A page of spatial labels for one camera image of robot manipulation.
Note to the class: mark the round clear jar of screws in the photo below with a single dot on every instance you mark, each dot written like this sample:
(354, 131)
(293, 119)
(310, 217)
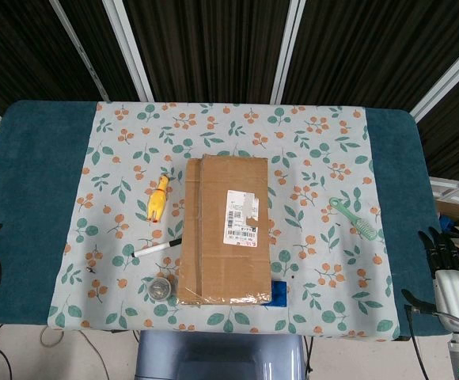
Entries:
(159, 289)

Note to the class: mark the floral leaf print tablecloth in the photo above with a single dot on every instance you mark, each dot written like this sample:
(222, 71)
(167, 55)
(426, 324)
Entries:
(233, 126)

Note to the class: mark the brown cardboard shipping box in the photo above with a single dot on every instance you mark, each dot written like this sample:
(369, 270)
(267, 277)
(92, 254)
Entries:
(221, 237)

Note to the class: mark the white marker pen black cap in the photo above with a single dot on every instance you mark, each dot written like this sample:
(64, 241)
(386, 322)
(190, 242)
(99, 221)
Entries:
(154, 249)

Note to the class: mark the white aluminium frame rail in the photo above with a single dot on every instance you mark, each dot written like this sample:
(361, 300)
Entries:
(455, 188)

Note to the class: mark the white aluminium frame post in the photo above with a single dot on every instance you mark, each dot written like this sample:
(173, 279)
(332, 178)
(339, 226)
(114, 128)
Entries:
(128, 51)
(289, 51)
(447, 81)

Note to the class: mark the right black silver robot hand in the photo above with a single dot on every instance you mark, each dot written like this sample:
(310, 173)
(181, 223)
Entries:
(457, 293)

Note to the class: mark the blue plastic background item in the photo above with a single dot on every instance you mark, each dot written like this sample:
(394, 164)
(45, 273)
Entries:
(446, 223)

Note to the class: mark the blue toy building block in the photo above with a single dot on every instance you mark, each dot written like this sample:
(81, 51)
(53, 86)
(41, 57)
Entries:
(280, 295)

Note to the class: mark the thin white frame post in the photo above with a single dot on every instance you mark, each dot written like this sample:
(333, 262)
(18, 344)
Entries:
(81, 51)

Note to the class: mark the teal plush table cover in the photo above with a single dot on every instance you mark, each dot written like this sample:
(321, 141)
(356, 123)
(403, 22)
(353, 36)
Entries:
(35, 178)

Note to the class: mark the green toothbrush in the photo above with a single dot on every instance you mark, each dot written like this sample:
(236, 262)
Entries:
(352, 217)

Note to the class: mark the yellow rubber chicken toy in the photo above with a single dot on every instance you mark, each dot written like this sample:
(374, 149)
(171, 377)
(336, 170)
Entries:
(156, 202)

